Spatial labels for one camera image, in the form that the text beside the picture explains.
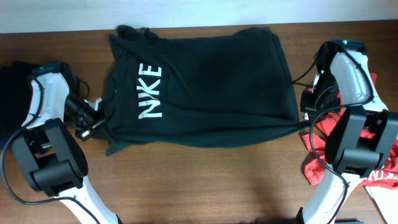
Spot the black Nike t-shirt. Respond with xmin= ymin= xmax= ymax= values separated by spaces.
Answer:
xmin=104 ymin=26 xmax=308 ymax=156

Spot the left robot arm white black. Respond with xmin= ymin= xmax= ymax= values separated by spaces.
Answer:
xmin=4 ymin=61 xmax=121 ymax=223

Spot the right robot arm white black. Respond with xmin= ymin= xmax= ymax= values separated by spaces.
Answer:
xmin=297 ymin=40 xmax=397 ymax=223

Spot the folded dark navy clothes stack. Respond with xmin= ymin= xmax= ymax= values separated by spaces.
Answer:
xmin=1 ymin=61 xmax=39 ymax=149

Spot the red t-shirt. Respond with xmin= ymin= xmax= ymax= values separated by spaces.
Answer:
xmin=301 ymin=73 xmax=398 ymax=190

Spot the white t-shirt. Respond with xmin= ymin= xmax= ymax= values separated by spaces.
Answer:
xmin=303 ymin=74 xmax=398 ymax=224

